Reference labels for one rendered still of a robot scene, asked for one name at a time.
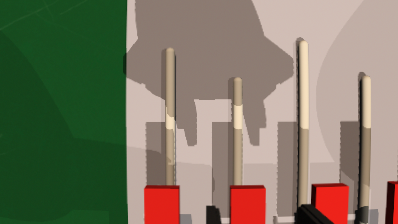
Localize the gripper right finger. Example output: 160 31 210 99
297 204 334 224

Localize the red lever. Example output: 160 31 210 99
311 183 349 224
144 185 180 224
230 185 266 224
385 181 398 224

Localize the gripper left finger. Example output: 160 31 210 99
206 206 222 224

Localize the beige flexible cable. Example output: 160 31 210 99
233 77 243 185

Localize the beige thin line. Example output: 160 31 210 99
297 40 309 213

